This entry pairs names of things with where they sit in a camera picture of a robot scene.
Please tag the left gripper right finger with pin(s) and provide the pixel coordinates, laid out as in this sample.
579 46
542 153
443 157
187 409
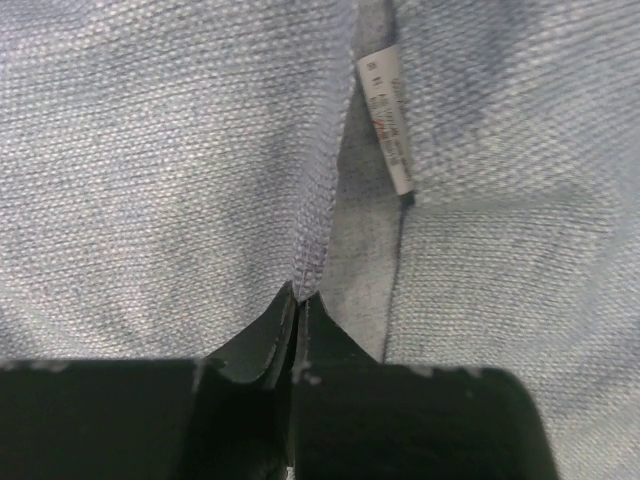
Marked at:
357 418

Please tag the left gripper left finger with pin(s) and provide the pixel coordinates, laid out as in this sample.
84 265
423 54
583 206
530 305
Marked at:
219 416

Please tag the blue-grey pillowcase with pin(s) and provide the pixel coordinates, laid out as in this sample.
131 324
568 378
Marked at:
167 165

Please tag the white pillowcase care label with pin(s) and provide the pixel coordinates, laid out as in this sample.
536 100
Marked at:
381 80

